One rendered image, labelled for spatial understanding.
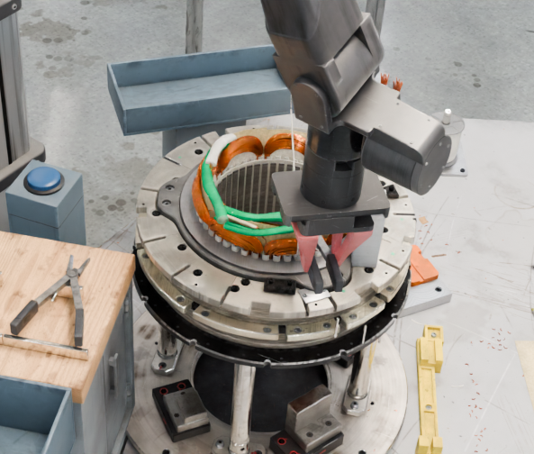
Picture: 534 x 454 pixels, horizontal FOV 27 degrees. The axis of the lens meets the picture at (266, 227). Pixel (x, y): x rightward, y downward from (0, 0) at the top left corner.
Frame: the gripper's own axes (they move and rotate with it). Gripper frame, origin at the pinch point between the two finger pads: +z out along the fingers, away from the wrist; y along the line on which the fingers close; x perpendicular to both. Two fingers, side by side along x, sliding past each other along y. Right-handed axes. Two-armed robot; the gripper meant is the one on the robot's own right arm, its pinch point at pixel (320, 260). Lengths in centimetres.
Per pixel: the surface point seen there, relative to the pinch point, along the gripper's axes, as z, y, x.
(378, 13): 77, 68, 170
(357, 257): 6.1, 6.4, 6.1
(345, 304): 7.8, 3.8, 1.1
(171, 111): 11.5, -8.3, 42.2
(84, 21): 114, -5, 233
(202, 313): 11.4, -10.6, 5.2
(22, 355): 11.1, -29.7, 1.7
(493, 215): 38, 44, 45
